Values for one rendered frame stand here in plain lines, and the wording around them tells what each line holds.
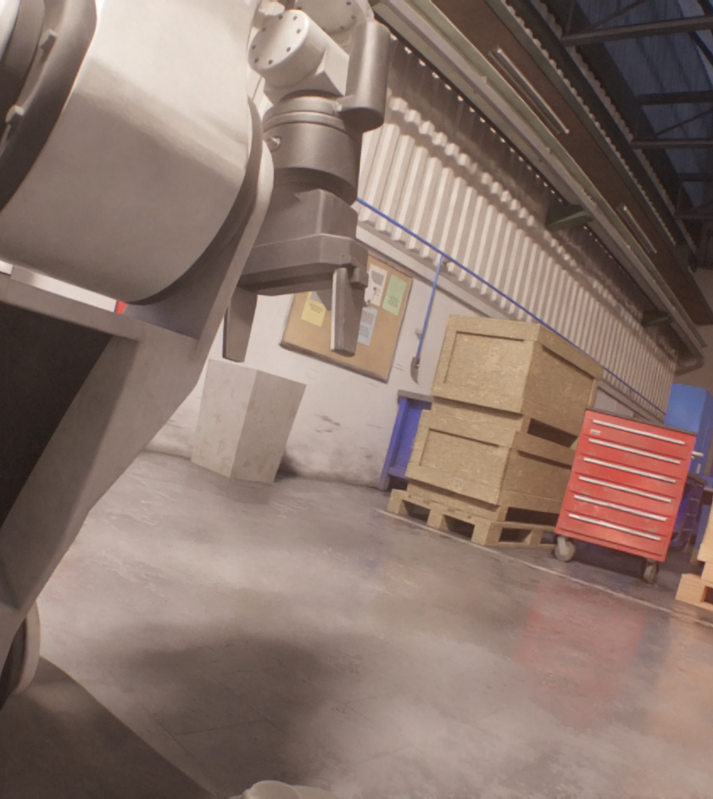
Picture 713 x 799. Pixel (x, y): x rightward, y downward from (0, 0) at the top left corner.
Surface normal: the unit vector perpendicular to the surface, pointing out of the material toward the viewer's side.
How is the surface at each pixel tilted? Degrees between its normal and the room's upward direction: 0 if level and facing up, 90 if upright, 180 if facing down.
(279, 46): 90
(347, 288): 79
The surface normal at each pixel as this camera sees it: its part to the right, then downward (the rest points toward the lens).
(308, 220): -0.56, -0.16
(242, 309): 0.82, 0.00
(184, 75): 0.83, -0.22
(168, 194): 0.65, 0.52
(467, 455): -0.72, -0.20
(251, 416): 0.75, 0.24
